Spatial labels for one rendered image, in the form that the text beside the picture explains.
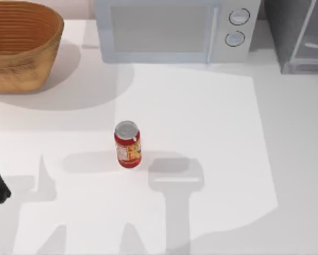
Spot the brown woven basket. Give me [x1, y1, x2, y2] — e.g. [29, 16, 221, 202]
[0, 1, 65, 94]

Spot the pale microwave oven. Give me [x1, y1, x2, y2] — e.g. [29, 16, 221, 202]
[91, 0, 262, 65]

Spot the microwave door handle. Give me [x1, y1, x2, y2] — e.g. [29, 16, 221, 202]
[208, 7, 219, 61]

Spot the microwave door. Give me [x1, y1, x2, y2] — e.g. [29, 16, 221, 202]
[91, 0, 219, 64]

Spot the red and yellow can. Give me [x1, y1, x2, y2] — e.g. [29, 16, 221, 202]
[114, 120, 143, 169]

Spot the microwave knob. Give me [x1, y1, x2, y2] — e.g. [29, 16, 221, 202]
[228, 7, 251, 26]
[224, 30, 246, 48]

